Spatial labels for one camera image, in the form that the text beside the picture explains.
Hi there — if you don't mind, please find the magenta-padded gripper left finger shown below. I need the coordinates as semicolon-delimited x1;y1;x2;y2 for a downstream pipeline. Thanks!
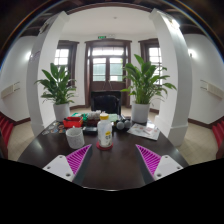
42;143;94;186

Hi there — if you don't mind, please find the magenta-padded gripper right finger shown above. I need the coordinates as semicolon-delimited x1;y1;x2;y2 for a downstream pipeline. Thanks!
134;143;184;186

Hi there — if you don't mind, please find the yellow-capped clear plastic bottle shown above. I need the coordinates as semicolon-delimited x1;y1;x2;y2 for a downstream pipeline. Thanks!
96;111;113;149

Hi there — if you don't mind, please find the white speckled mug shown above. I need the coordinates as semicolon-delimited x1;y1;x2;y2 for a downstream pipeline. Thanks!
65;126;86;150

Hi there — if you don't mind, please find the white printed sticker sheet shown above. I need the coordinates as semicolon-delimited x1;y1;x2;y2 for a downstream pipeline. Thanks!
126;122;161;141

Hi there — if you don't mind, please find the red plastic box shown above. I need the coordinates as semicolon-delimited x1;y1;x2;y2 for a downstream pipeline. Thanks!
62;116;84;129

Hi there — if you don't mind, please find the grey-headed microphone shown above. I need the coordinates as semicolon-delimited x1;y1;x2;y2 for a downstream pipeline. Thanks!
123;119;133;130
115;120;125;131

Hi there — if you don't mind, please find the green cloth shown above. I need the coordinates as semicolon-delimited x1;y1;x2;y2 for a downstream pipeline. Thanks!
108;113;119;123

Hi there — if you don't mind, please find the black chair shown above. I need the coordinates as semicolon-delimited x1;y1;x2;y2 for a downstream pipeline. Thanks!
90;90;123;115

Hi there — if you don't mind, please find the small-leaved plant in white pot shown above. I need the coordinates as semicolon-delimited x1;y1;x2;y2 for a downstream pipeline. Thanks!
34;62;78;123

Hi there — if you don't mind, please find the large plant in white pot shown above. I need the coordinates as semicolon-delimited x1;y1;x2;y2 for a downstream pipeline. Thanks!
120;53;178;124

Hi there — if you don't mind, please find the dark wooden glazed door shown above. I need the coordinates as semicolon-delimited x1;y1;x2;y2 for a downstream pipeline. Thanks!
84;38;133;108

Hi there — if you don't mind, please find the white wall radiator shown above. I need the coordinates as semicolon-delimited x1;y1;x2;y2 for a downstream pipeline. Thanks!
0;82;21;99
200;79;224;100

